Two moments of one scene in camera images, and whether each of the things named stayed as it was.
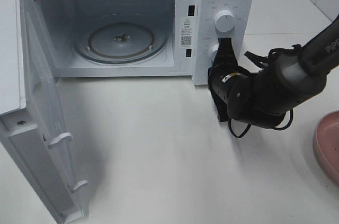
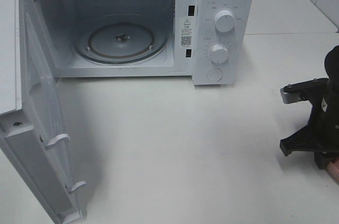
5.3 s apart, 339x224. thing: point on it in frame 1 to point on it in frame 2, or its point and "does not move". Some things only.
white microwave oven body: x=137 y=25 does not move
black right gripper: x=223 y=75 to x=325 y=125
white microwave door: x=32 y=119 does not move
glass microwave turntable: x=121 y=38 does not move
